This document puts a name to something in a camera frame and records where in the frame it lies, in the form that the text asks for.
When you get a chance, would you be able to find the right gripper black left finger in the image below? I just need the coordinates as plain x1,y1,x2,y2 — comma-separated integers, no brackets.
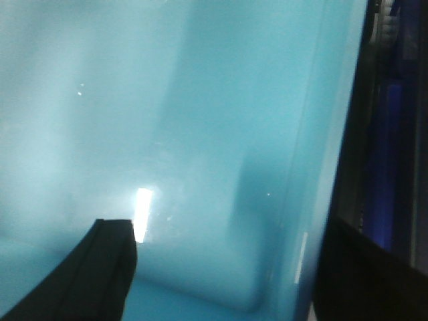
2,219,137,320

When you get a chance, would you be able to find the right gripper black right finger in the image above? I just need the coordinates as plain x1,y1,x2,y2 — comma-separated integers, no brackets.
314,217,427,320

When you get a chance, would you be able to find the light teal plastic bin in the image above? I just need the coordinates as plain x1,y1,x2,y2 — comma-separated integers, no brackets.
1,1,367,320

